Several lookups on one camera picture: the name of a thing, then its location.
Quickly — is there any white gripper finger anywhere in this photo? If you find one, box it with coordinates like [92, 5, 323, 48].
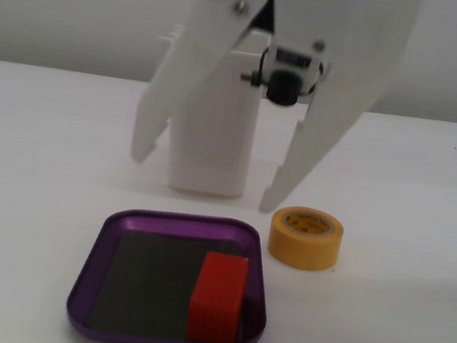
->
[128, 0, 275, 181]

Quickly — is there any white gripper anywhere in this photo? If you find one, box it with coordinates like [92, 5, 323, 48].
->
[222, 0, 426, 232]

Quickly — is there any red block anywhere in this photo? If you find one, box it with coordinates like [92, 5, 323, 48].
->
[183, 248, 252, 343]

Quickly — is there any white plastic container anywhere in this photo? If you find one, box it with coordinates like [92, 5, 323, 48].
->
[134, 15, 274, 204]

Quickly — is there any yellow tape roll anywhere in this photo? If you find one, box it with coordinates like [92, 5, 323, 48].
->
[264, 202, 348, 275]

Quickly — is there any purple metal tray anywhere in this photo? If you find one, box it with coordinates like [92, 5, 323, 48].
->
[61, 195, 283, 343]

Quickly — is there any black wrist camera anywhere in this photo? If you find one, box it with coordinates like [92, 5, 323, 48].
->
[261, 45, 333, 113]

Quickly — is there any black camera cable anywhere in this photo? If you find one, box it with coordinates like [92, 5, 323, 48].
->
[240, 43, 276, 90]

